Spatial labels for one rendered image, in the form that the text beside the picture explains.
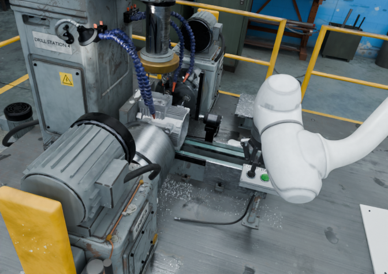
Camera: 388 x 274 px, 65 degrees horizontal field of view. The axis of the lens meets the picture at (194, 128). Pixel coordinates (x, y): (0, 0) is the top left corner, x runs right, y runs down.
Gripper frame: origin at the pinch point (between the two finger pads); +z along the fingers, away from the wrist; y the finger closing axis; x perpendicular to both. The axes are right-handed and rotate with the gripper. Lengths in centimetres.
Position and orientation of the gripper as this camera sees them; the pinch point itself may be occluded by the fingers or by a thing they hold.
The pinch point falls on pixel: (254, 164)
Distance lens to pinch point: 106.5
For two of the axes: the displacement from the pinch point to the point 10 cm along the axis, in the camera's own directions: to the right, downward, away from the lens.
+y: -9.6, -2.3, 1.5
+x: -2.7, 8.1, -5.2
